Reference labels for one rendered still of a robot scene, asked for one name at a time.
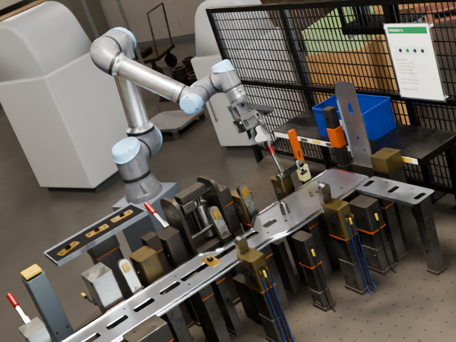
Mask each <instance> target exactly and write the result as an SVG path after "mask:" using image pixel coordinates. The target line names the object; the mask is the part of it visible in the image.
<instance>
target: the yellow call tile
mask: <svg viewBox="0 0 456 342"><path fill-rule="evenodd" d="M41 271H42V269H41V268H40V267H39V266H38V265H36V264H34V265H33V266H31V267H29V268H28V269H25V270H24V271H22V272H20V274H21V275H22V276H23V277H24V278H25V279H26V280H28V279H29V278H31V277H34V276H35V275H37V274H38V273H40V272H41Z"/></svg>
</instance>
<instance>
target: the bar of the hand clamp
mask: <svg viewBox="0 0 456 342"><path fill-rule="evenodd" d="M294 160H295V164H294V165H293V166H291V167H289V168H288V169H287V170H285V171H283V172H282V173H281V174H280V175H281V177H282V179H283V178H285V177H287V176H288V175H290V174H292V173H293V172H295V171H296V170H298V169H299V170H301V171H302V172H301V175H302V176H303V175H304V174H305V173H307V170H304V169H303V168H304V167H303V166H304V165H305V164H306V163H305V162H304V160H303V159H302V160H301V161H299V159H297V158H296V159H294Z"/></svg>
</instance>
